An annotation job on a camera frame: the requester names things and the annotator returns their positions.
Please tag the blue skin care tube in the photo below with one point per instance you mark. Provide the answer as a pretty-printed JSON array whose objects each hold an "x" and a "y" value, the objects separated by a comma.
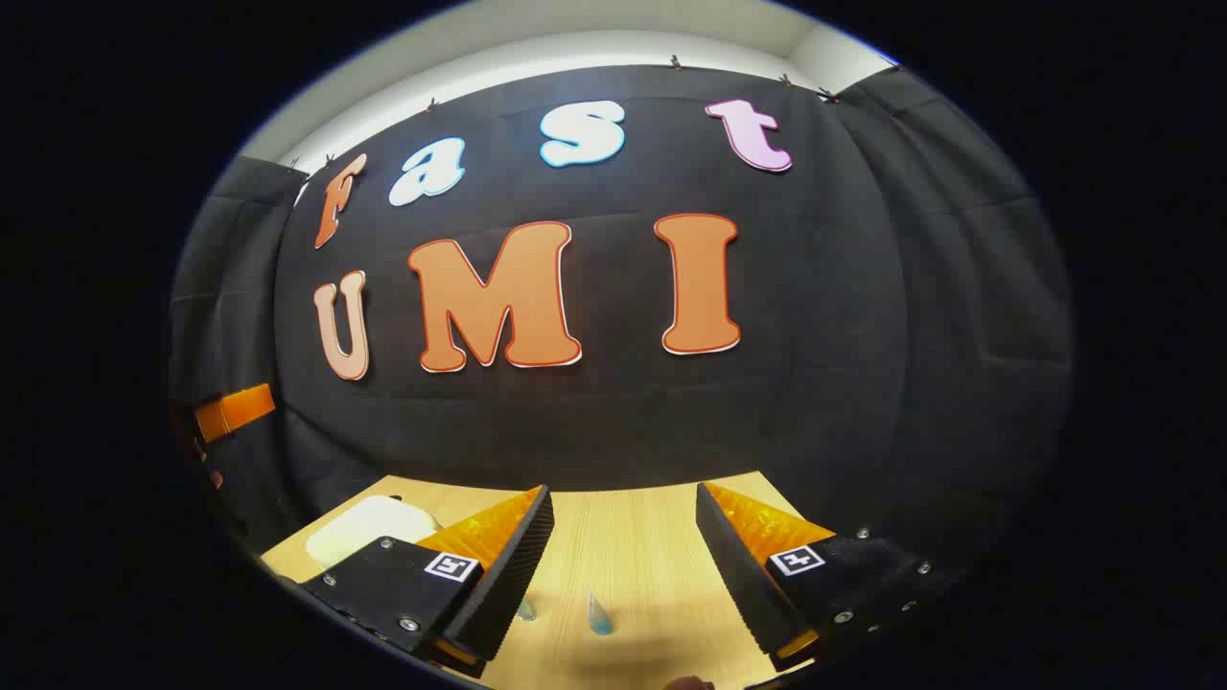
[{"x": 600, "y": 618}]

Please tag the cream suitcase with grey lining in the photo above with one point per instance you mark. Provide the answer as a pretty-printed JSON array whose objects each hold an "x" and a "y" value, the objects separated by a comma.
[{"x": 364, "y": 532}]

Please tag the blue skin care bottle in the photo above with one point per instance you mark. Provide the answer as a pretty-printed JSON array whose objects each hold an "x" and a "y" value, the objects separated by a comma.
[{"x": 525, "y": 609}]

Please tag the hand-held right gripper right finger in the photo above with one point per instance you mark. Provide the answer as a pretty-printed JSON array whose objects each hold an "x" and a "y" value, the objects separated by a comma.
[{"x": 738, "y": 575}]

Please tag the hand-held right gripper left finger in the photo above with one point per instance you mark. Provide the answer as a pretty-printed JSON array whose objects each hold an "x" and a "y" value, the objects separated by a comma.
[{"x": 513, "y": 575}]

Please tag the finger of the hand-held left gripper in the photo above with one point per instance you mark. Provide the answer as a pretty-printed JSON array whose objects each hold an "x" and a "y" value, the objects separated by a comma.
[{"x": 235, "y": 412}]

